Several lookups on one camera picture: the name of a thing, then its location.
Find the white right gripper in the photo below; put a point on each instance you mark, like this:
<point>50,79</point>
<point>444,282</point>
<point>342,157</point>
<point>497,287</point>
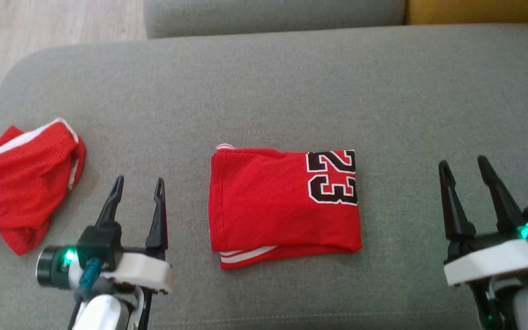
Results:
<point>488,261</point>

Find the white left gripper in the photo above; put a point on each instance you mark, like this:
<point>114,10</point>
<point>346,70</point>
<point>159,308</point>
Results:
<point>147,272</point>

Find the red shorts with white stripe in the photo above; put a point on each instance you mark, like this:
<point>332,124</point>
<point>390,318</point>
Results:
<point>21,183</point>

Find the red jersey with white sleeves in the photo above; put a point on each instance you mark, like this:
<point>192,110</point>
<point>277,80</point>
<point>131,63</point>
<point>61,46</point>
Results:
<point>268,206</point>

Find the yellow cushion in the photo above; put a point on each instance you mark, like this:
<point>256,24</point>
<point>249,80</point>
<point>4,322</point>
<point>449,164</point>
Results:
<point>479,11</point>

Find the grey sofa seat cushion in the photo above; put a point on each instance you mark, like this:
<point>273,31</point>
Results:
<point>291,82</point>

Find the grey sofa back cushion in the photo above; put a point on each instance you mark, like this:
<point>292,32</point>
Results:
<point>273,16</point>

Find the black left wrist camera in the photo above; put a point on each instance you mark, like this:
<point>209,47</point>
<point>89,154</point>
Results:
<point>99,240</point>

